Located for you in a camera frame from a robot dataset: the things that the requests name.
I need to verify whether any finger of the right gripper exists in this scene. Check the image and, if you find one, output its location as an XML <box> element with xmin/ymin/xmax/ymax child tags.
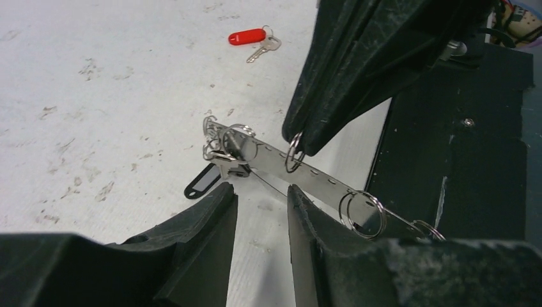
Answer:
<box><xmin>297</xmin><ymin>1</ymin><xmax>492</xmax><ymax>156</ymax></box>
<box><xmin>282</xmin><ymin>1</ymin><xmax>381</xmax><ymax>146</ymax></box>

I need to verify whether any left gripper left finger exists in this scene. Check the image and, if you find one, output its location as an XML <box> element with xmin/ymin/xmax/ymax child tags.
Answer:
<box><xmin>1</xmin><ymin>182</ymin><xmax>238</xmax><ymax>306</ymax></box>

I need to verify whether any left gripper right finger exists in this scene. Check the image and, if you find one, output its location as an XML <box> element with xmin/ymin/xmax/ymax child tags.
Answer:
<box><xmin>287</xmin><ymin>185</ymin><xmax>541</xmax><ymax>306</ymax></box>

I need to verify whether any metal key holder ring plate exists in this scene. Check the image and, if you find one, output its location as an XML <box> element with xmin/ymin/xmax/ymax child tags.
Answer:
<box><xmin>203</xmin><ymin>116</ymin><xmax>445</xmax><ymax>241</ymax></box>

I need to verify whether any red tagged key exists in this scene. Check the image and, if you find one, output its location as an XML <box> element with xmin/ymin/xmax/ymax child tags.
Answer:
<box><xmin>228</xmin><ymin>25</ymin><xmax>282</xmax><ymax>63</ymax></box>

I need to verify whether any black tagged key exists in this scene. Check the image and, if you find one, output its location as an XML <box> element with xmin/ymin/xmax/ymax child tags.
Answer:
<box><xmin>183</xmin><ymin>163</ymin><xmax>221</xmax><ymax>200</ymax></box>

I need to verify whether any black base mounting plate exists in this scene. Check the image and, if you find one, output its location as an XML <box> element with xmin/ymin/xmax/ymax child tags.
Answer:
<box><xmin>368</xmin><ymin>44</ymin><xmax>534</xmax><ymax>240</ymax></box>

